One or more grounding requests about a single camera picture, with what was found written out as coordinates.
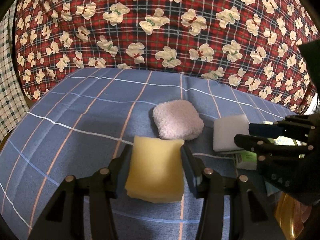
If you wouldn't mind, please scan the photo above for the teal cloth piece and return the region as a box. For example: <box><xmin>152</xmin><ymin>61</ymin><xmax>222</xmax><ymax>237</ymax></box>
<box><xmin>265</xmin><ymin>181</ymin><xmax>280</xmax><ymax>197</ymax></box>

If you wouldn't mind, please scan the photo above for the white melamine sponge block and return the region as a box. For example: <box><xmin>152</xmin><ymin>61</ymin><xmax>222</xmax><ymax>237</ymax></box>
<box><xmin>213</xmin><ymin>114</ymin><xmax>249</xmax><ymax>154</ymax></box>

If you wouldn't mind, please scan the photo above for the green white small box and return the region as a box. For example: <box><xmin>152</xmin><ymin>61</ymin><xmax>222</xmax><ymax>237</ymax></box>
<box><xmin>235</xmin><ymin>151</ymin><xmax>257</xmax><ymax>171</ymax></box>

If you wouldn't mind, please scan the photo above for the beige checked hanging cloth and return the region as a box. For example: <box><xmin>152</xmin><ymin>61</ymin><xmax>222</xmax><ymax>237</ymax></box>
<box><xmin>0</xmin><ymin>1</ymin><xmax>29</xmax><ymax>140</ymax></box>

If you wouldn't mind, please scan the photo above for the red plaid bear blanket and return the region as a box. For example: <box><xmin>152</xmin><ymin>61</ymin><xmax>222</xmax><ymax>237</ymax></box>
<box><xmin>15</xmin><ymin>0</ymin><xmax>319</xmax><ymax>113</ymax></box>

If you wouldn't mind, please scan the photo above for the yellow foam sponge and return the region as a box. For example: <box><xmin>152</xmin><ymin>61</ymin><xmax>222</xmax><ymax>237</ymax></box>
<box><xmin>125</xmin><ymin>136</ymin><xmax>184</xmax><ymax>203</ymax></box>

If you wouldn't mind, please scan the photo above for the pink fluffy cloth pad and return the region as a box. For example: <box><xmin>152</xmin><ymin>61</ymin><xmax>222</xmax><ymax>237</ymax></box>
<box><xmin>152</xmin><ymin>100</ymin><xmax>204</xmax><ymax>140</ymax></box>

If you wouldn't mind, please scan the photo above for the blue plaid table cloth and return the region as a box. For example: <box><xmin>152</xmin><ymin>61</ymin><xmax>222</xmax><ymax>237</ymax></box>
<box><xmin>1</xmin><ymin>68</ymin><xmax>291</xmax><ymax>239</ymax></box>

